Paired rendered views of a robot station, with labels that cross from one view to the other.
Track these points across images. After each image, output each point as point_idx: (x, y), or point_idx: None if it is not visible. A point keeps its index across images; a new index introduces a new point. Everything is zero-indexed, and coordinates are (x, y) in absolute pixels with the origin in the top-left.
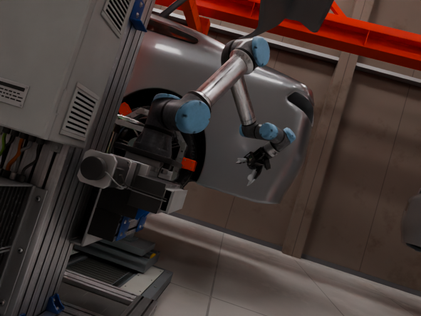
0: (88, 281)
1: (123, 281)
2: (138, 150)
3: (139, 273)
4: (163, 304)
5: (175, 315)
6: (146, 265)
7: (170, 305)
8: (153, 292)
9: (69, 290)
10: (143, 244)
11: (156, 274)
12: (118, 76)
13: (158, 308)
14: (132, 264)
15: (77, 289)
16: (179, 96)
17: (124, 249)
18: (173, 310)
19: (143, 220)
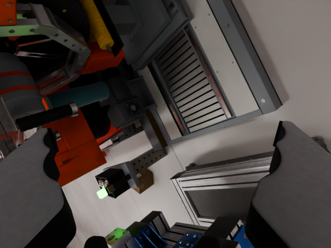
0: (241, 179)
1: (206, 62)
2: None
3: (190, 20)
4: (252, 12)
5: (283, 16)
6: (184, 13)
7: (259, 1)
8: (240, 44)
9: (248, 195)
10: (148, 2)
11: None
12: None
13: (258, 31)
14: (178, 30)
15: (248, 190)
16: None
17: (156, 36)
18: (271, 6)
19: (243, 245)
